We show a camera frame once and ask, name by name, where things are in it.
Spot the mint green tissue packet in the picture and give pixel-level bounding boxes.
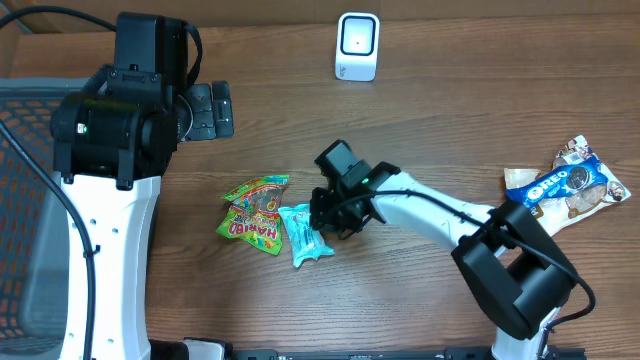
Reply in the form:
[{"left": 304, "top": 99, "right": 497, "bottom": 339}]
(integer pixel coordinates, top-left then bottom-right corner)
[{"left": 278, "top": 203, "right": 335, "bottom": 268}]

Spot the green Haribo gummy bag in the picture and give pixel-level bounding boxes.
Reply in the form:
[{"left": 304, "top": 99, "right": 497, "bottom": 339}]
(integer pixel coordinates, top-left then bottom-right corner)
[{"left": 216, "top": 174, "right": 289, "bottom": 256}]

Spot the beige dried mushroom bag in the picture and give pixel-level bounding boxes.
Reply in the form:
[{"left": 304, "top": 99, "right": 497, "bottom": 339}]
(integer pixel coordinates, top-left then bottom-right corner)
[{"left": 504, "top": 135, "right": 631, "bottom": 235}]

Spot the blue snack packet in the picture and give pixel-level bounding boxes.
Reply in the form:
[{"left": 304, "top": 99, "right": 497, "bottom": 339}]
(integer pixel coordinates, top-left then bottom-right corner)
[{"left": 506, "top": 157, "right": 608, "bottom": 209}]

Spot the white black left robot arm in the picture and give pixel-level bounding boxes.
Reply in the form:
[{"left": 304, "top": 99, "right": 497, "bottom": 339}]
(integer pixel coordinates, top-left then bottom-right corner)
[{"left": 51, "top": 13, "right": 234, "bottom": 360}]

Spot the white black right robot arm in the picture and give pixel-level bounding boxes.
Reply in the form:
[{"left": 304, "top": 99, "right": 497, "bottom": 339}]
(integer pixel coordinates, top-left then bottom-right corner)
[{"left": 310, "top": 140, "right": 578, "bottom": 359}]

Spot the white barcode scanner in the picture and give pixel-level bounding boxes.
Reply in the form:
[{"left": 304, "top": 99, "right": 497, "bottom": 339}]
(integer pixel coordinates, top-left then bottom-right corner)
[{"left": 335, "top": 12, "right": 380, "bottom": 82}]

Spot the grey plastic lattice basket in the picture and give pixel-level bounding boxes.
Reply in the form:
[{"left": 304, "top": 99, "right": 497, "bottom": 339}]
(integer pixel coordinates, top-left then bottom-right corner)
[{"left": 1, "top": 78, "right": 85, "bottom": 359}]

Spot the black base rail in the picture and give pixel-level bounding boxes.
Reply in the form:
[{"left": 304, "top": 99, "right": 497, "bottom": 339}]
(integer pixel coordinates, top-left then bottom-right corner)
[{"left": 229, "top": 347, "right": 587, "bottom": 360}]

